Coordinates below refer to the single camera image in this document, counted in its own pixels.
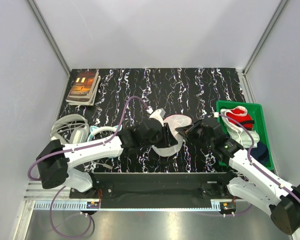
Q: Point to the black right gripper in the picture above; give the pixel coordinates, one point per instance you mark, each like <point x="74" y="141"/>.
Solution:
<point x="182" y="131"/>

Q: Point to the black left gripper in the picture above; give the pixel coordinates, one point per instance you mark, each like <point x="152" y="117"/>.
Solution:
<point x="168" y="139"/>

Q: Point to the white pink mesh laundry bag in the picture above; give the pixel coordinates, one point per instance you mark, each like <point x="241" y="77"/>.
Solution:
<point x="174" y="121"/>

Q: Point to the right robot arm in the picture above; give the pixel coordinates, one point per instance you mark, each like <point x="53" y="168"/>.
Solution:
<point x="279" y="199"/>

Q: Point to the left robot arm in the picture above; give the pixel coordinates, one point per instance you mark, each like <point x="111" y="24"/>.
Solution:
<point x="57" y="162"/>

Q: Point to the red garment in bin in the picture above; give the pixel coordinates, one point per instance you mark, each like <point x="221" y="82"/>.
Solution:
<point x="241" y="115"/>

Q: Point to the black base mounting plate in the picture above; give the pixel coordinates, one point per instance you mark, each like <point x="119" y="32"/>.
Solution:
<point x="158" y="191"/>

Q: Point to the teal cat-ear headphones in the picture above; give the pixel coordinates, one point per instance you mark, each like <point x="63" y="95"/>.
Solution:
<point x="102" y="130"/>

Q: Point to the green plastic bin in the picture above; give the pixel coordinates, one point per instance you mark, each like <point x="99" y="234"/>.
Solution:
<point x="256" y="112"/>

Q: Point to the white headphones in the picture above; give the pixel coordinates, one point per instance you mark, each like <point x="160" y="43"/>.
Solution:
<point x="70" y="129"/>

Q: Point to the blue garment in bin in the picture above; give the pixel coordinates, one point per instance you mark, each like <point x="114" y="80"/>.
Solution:
<point x="260" y="153"/>

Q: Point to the paperback book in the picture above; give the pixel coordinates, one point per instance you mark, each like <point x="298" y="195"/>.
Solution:
<point x="84" y="89"/>

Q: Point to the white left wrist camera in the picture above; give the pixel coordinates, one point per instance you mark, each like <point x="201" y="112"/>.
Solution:
<point x="157" y="114"/>

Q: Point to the grey usb cable plug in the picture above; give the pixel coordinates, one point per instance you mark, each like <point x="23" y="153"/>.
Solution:
<point x="107" y="166"/>

